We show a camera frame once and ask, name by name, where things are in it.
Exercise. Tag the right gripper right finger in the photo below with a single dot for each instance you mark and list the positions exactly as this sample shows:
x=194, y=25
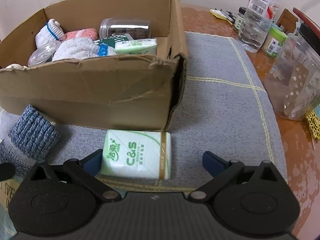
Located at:
x=222, y=172

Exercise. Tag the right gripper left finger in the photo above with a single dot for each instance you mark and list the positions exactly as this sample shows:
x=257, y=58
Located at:
x=83, y=172

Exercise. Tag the green white tissue pack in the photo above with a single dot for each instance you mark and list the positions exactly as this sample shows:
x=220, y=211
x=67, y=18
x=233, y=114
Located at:
x=137, y=154

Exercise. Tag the white sock blue stripe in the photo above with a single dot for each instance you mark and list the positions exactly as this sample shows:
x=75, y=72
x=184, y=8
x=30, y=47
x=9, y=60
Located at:
x=82, y=48
x=52, y=31

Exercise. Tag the clear jar black contents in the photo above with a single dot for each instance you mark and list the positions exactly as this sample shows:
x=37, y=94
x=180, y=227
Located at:
x=137, y=29

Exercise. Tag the blue white doll toy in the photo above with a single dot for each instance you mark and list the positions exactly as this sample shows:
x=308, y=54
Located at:
x=16, y=66

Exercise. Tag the white green bottle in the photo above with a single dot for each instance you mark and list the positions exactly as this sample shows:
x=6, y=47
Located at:
x=112, y=40

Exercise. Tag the blue knitted sock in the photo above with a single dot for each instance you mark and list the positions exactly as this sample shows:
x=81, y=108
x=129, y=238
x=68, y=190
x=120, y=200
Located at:
x=29, y=141

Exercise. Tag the blue grey checked cloth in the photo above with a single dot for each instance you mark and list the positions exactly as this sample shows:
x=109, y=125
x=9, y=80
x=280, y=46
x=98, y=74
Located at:
x=225, y=110

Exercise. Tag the yellow paper note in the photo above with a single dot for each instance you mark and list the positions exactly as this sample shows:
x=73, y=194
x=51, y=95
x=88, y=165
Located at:
x=7, y=191

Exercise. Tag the brown cardboard box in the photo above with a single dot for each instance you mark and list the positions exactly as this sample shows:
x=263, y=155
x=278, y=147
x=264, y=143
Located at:
x=130, y=92

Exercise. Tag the large clear plastic container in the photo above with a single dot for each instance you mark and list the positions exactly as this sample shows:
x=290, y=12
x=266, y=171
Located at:
x=292, y=84

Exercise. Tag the pink knitted sock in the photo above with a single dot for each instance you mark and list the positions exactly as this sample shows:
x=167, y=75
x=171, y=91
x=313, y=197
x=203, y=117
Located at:
x=89, y=33

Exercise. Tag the green lid jar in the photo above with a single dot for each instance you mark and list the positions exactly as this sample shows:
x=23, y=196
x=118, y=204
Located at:
x=274, y=42

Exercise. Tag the dark lid small jar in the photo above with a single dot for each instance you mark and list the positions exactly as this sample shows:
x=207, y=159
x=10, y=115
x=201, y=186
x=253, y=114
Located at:
x=239, y=18

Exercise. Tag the wooden chair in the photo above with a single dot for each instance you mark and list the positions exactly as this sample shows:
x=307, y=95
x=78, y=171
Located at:
x=287, y=22

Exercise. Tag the clear water bottle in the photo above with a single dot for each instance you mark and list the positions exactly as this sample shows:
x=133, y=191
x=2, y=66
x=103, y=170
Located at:
x=257, y=21

